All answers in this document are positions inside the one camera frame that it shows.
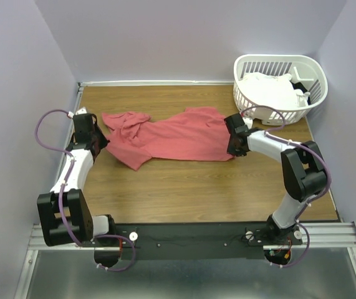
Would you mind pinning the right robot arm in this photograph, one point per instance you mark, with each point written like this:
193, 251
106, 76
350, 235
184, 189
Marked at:
304, 171

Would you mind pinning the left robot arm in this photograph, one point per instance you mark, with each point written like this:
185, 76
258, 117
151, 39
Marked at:
64, 214

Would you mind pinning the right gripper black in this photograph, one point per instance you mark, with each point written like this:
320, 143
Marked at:
231, 150

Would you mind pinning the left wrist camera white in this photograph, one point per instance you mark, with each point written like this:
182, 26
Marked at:
80, 111

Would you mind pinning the red t shirt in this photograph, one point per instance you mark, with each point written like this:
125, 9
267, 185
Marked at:
197, 134

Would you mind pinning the white laundry basket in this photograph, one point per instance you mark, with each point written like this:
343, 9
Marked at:
302, 68

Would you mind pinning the white t shirt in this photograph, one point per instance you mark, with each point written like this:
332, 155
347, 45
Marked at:
272, 91

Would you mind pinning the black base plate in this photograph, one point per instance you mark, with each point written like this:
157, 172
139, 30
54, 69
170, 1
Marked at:
190, 241

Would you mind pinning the black garment in basket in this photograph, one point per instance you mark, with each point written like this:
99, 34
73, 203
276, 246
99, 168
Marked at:
305, 92

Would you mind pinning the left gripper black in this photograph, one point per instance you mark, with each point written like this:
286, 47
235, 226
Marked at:
104, 141

